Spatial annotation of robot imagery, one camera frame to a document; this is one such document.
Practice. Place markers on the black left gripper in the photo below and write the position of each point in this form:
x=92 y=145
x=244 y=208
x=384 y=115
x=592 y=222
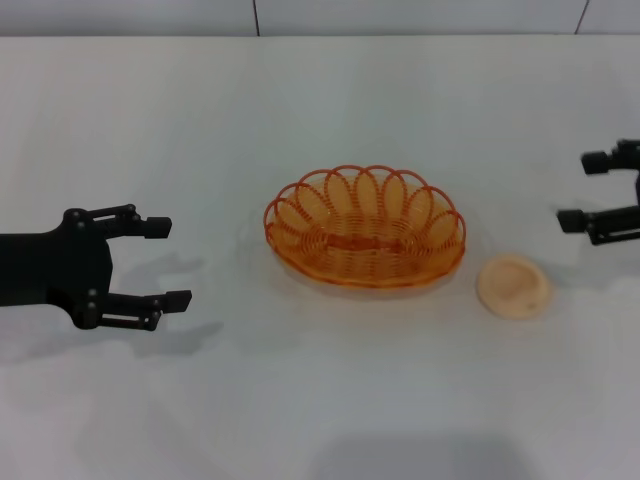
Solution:
x=55 y=270

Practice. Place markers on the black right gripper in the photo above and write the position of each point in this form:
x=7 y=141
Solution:
x=638 y=187

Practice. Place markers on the round beige bread bun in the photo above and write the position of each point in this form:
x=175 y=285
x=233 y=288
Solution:
x=512 y=287

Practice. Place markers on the orange woven plastic basket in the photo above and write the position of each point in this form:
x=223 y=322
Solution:
x=365 y=250

